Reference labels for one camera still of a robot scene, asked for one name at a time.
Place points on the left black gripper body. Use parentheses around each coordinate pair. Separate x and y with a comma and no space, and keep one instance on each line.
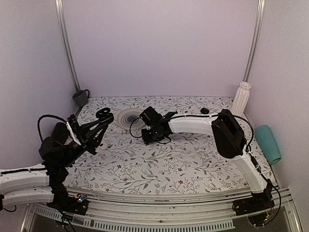
(87,144)

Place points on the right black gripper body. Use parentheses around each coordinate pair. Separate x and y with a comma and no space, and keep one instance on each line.
(152,137)

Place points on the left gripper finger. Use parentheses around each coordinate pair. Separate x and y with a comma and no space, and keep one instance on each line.
(91,126)
(98,139)

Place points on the black earbud charging case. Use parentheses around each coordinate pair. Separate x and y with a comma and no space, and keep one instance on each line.
(104,115)

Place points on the white case near left arm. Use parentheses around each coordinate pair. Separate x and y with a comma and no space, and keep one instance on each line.
(103,146)

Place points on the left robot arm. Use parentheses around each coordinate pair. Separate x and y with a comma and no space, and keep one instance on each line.
(43,183)

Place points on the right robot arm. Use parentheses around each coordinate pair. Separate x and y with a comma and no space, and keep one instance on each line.
(229,139)

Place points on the small black case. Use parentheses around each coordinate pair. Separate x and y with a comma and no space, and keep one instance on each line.
(204,111)

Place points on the swirl patterned bowl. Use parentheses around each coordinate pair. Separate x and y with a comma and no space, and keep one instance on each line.
(129,119)

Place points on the grey mug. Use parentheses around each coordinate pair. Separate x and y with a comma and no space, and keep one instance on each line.
(81,97)

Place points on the floral tablecloth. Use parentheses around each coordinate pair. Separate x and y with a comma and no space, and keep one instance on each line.
(187,164)

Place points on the white ribbed vase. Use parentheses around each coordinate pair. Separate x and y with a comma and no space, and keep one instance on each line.
(241,98)

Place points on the teal cup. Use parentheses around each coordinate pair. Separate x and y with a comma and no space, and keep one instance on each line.
(268,144)

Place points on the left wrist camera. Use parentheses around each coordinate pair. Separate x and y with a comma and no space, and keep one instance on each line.
(74,129)

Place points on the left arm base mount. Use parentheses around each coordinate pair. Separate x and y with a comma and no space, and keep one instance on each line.
(65,203)

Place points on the front aluminium rail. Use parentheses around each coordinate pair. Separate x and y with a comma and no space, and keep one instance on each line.
(208,212)

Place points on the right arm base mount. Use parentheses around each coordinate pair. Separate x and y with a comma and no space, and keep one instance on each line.
(256,203)

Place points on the left aluminium post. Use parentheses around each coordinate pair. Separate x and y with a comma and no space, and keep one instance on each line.
(66,43)

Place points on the aluminium post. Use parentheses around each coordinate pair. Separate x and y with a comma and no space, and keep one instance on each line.
(66,43)
(256,34)

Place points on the right aluminium post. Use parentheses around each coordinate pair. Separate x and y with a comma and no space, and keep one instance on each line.
(256,34)

